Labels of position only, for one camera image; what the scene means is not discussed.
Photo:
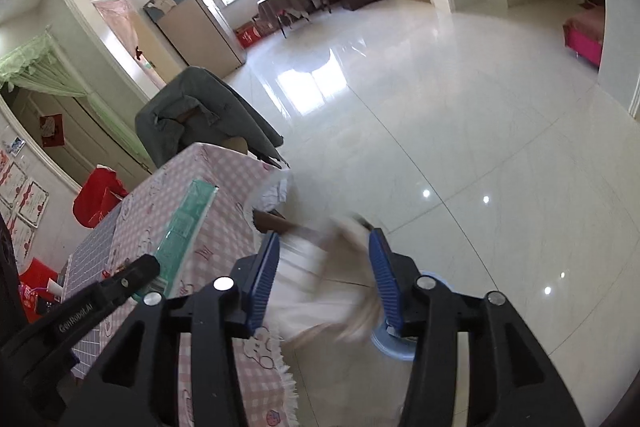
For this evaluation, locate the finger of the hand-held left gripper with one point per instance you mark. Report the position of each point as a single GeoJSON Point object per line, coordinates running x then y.
{"type": "Point", "coordinates": [140, 269]}

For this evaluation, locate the red square door decoration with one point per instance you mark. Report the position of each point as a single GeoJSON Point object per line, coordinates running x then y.
{"type": "Point", "coordinates": [51, 129]}

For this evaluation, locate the white wrapper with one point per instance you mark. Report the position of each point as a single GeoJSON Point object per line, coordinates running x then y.
{"type": "Point", "coordinates": [320, 302]}

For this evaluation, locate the red cardboard box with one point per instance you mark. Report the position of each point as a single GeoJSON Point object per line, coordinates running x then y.
{"type": "Point", "coordinates": [247, 36]}

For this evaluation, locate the long teal plastic packet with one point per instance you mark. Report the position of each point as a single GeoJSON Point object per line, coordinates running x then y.
{"type": "Point", "coordinates": [187, 222]}

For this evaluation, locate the small red bag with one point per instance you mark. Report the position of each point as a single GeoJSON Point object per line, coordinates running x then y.
{"type": "Point", "coordinates": [35, 272]}

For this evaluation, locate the round table with brown cloth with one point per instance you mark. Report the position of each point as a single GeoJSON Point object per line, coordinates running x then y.
{"type": "Point", "coordinates": [280, 4]}

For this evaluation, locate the dark dining chair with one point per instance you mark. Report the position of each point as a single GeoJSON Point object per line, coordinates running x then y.
{"type": "Point", "coordinates": [190, 119]}

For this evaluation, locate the pink door curtain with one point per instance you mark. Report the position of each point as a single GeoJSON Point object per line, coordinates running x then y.
{"type": "Point", "coordinates": [115, 14]}

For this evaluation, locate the blue grid tablecloth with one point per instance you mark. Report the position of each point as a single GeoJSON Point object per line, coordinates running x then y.
{"type": "Point", "coordinates": [95, 247]}

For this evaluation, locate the large red bag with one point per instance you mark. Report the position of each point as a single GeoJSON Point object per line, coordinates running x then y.
{"type": "Point", "coordinates": [95, 202]}

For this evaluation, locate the pink bench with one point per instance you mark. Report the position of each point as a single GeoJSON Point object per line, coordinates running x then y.
{"type": "Point", "coordinates": [585, 37]}

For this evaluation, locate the wooden dining table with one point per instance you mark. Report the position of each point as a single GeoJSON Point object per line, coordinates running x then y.
{"type": "Point", "coordinates": [270, 222]}

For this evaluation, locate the group of wall certificates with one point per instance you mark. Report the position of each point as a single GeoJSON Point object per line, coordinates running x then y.
{"type": "Point", "coordinates": [27, 199]}

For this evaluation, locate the blue plastic basin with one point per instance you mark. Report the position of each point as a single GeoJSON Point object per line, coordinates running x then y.
{"type": "Point", "coordinates": [392, 347]}

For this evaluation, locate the green lace curtain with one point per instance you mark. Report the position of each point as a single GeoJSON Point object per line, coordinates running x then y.
{"type": "Point", "coordinates": [25, 57]}

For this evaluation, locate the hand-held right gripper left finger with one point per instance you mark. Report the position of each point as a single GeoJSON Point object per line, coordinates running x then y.
{"type": "Point", "coordinates": [265, 279]}

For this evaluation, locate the grey jacket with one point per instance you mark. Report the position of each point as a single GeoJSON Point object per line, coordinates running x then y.
{"type": "Point", "coordinates": [200, 92]}

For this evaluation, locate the brown cardboard box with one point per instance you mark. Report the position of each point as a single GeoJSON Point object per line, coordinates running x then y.
{"type": "Point", "coordinates": [265, 27]}

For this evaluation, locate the small wall photos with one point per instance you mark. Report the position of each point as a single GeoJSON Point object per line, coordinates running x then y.
{"type": "Point", "coordinates": [15, 144]}

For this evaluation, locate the pink checked bear tablecloth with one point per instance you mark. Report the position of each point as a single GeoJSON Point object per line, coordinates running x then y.
{"type": "Point", "coordinates": [220, 187]}

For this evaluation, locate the beige refrigerator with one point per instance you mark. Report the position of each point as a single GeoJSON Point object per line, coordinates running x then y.
{"type": "Point", "coordinates": [195, 32]}

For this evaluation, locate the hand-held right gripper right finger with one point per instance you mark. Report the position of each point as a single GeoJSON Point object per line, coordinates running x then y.
{"type": "Point", "coordinates": [385, 279]}

